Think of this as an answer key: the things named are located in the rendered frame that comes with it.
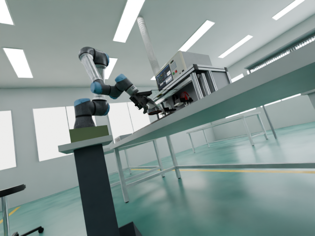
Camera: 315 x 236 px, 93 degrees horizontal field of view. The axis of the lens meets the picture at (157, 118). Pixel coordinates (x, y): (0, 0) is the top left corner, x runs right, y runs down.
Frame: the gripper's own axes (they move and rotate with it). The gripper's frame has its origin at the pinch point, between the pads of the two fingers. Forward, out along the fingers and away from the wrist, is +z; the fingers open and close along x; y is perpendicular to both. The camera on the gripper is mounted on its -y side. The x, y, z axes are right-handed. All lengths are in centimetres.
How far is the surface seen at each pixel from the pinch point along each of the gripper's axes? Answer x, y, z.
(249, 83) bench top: 68, 12, 7
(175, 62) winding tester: 3, -50, -15
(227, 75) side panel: 21, -69, 25
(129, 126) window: -472, -183, 34
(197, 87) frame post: 19.9, -27.9, 8.9
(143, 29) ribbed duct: -129, -211, -111
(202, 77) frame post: 20.2, -41.2, 7.3
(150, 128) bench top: -1.6, 12.0, 5.4
